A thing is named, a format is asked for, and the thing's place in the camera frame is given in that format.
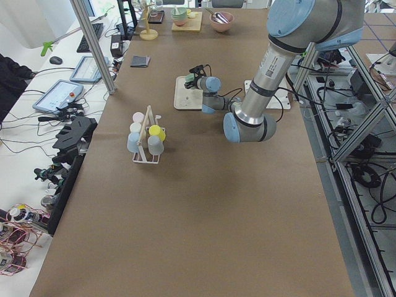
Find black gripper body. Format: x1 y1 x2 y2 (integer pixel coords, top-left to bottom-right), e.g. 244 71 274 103
192 75 204 90

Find green cup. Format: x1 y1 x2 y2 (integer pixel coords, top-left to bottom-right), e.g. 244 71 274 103
185 73 195 84

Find cream rabbit tray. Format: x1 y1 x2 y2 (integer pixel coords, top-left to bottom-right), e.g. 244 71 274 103
173 76 203 111

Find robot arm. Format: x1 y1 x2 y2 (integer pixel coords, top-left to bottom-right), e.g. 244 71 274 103
184 0 365 143

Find yellow cup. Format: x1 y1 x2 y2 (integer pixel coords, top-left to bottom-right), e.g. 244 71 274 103
148 125 166 142

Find pink cup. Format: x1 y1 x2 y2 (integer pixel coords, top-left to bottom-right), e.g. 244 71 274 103
132 111 145 123

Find cream white cup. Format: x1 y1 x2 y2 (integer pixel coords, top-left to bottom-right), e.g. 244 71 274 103
129 122 142 133

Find grey cup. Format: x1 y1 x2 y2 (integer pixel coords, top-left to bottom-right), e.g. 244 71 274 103
147 136 165 155

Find brown lacquer tray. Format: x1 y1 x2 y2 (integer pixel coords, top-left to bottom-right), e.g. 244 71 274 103
148 11 165 24

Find blue cup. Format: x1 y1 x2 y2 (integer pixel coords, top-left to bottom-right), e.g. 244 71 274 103
127 132 140 153

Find bamboo cutting board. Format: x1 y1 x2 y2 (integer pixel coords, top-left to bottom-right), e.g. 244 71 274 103
171 12 202 32

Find folded grey cloth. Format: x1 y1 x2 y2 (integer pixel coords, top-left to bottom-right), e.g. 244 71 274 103
130 55 150 67

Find pink bowl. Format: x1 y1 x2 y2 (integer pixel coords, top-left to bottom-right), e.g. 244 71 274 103
210 12 235 32

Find stacked green bowls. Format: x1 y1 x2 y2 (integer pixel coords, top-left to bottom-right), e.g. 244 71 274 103
171 7 188 26

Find wooden mug tree stand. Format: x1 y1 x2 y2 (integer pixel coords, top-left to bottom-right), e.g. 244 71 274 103
139 1 158 40

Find black power adapter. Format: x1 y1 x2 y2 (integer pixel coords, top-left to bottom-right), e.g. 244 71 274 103
110 35 123 58

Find far teach pendant tablet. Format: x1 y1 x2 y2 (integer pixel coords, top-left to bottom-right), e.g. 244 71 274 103
69 56 101 84

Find teach pendant tablet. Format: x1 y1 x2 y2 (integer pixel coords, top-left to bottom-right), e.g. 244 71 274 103
32 80 84 113
69 56 101 84

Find black keyboard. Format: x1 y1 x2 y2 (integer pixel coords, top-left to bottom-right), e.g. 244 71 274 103
76 22 105 53

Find near teach pendant tablet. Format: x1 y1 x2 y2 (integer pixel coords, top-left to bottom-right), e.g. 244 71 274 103
32 80 84 113

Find black foam tool holder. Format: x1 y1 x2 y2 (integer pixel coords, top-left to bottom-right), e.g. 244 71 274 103
47 116 98 236

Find black computer mouse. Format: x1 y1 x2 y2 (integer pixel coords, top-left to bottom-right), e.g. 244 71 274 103
49 56 62 65

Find green reacher grabber tool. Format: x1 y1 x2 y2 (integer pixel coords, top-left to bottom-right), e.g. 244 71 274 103
41 6 115 57

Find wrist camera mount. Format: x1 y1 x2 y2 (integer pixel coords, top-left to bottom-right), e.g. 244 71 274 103
189 64 207 77

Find white wire cup rack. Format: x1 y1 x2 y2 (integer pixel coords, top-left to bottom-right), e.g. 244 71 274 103
132 105 161 165

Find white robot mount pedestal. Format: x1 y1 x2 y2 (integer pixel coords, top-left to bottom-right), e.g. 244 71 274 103
244 79 292 110

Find aluminium frame post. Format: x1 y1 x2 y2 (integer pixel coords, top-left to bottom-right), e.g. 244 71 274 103
70 0 116 95

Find copper wire bottle rack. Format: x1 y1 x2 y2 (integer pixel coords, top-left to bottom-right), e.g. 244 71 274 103
1 204 50 276

